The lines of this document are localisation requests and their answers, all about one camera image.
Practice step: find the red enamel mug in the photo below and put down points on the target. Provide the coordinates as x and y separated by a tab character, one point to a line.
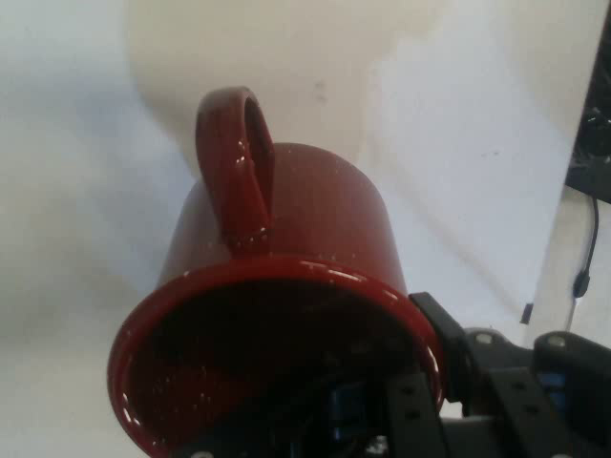
310	214

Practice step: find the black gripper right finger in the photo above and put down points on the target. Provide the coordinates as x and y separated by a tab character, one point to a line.
525	401

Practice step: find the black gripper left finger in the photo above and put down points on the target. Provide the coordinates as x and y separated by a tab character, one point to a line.
413	415

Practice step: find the black equipment box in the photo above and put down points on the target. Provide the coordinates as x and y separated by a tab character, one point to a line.
592	162

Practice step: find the black table edge clip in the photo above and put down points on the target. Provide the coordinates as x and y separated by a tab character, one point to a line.
526	313

